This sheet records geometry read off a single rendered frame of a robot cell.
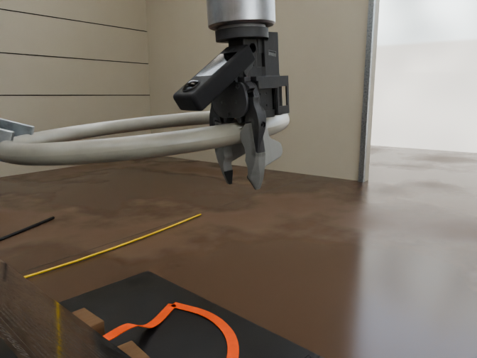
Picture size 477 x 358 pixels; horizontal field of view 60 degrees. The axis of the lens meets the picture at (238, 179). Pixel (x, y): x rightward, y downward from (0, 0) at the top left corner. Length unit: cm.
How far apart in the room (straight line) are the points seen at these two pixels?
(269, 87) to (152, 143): 17
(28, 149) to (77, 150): 8
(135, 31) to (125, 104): 114
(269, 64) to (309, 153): 475
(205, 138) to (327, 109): 468
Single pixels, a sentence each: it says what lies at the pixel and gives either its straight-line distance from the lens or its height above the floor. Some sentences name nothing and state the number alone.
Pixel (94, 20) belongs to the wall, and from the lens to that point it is 664.
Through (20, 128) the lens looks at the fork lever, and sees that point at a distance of 85.
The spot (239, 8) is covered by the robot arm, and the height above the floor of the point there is 110.
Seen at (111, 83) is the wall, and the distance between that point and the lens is 668.
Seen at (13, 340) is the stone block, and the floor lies 82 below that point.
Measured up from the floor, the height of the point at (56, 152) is 93.
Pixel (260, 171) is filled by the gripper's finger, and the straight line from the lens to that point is 55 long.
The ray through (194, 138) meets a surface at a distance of 53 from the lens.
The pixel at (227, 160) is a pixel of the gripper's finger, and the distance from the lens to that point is 60.
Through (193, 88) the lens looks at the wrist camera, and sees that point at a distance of 51.
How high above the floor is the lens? 100
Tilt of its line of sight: 11 degrees down
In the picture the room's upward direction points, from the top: straight up
